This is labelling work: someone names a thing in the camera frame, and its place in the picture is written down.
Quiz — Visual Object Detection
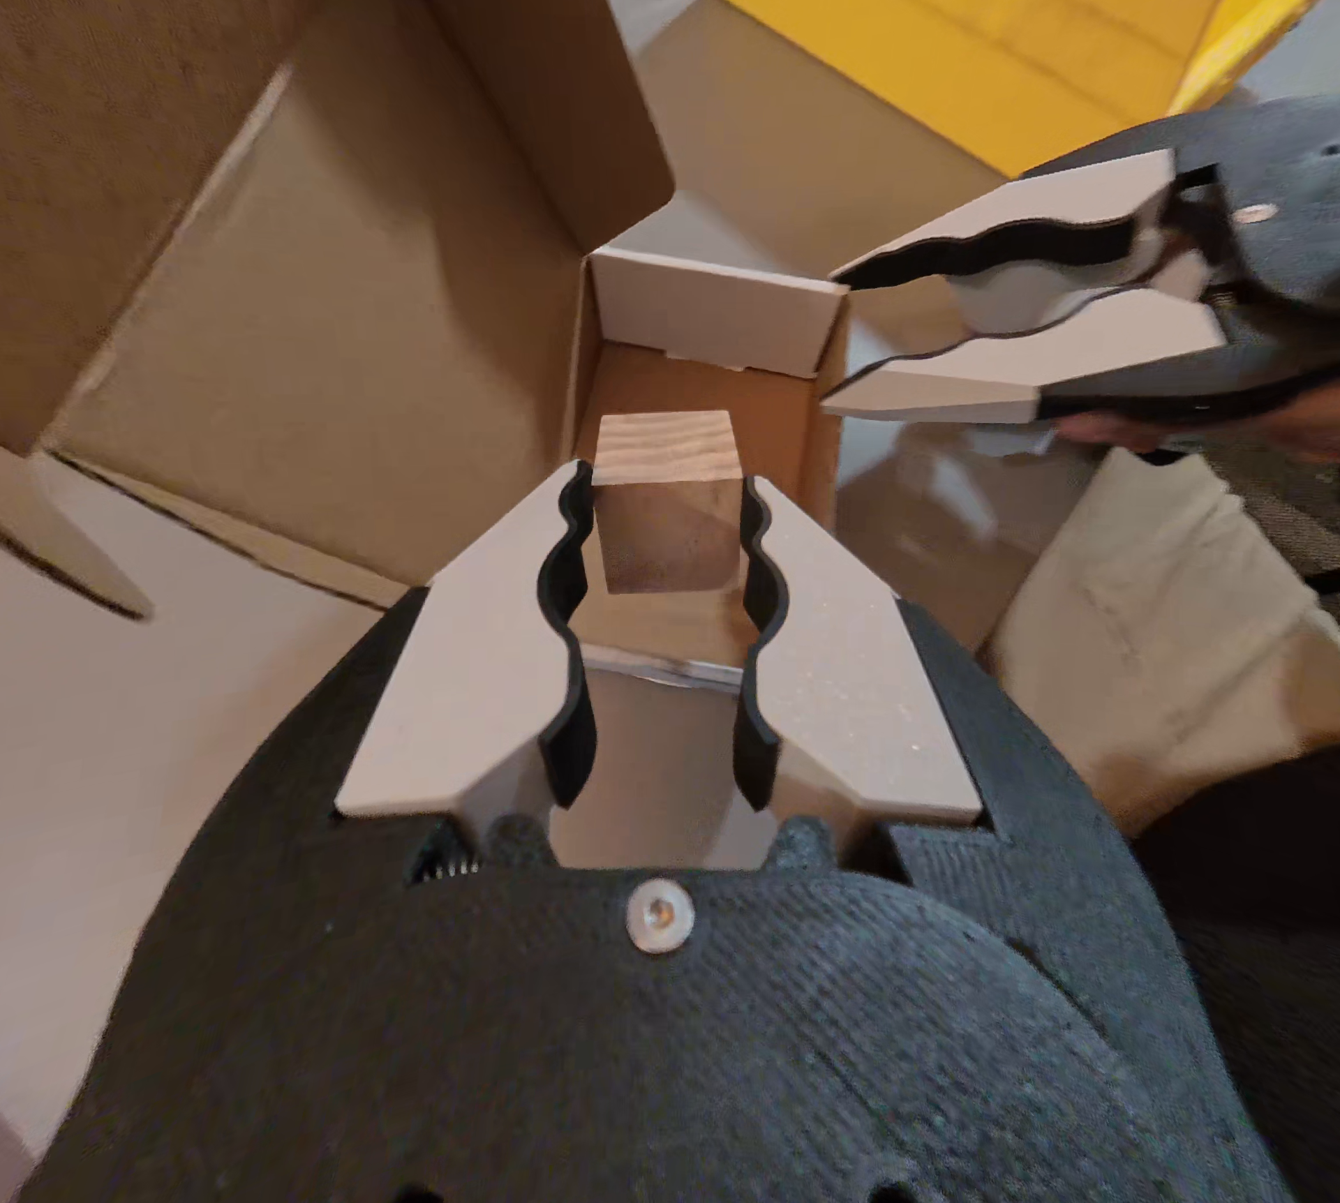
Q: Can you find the grey desk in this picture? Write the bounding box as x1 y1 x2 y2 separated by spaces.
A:
0 0 1101 1162

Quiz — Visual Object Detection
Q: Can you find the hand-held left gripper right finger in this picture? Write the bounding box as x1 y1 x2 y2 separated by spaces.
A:
733 474 984 843

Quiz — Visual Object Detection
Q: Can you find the natural wooden cube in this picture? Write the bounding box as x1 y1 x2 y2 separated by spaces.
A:
591 410 746 597

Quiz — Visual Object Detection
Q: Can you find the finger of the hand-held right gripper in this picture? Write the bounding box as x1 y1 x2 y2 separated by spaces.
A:
821 286 1228 427
832 148 1182 336

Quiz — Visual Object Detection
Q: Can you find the person's black sweater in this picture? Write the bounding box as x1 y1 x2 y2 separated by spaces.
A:
1135 752 1340 1203

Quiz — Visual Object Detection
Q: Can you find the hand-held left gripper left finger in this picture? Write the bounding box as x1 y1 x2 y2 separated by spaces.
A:
335 459 599 819

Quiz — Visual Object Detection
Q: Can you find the white cardboard mailer box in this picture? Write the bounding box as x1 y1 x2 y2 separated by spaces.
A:
0 0 852 693

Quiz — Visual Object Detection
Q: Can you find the person's right hand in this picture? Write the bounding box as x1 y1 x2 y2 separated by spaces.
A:
1057 381 1340 466

